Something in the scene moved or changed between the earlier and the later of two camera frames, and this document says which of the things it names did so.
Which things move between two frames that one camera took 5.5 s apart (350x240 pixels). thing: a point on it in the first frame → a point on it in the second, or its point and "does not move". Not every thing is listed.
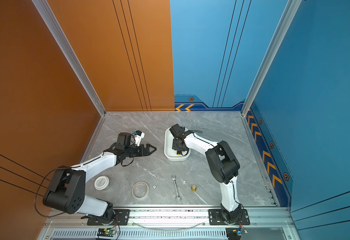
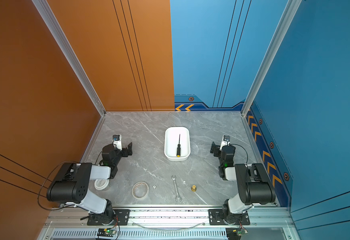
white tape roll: [101, 182] does not move
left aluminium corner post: [54, 27] does not move
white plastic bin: [170, 154] does not move
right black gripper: [174, 146] → [217, 148]
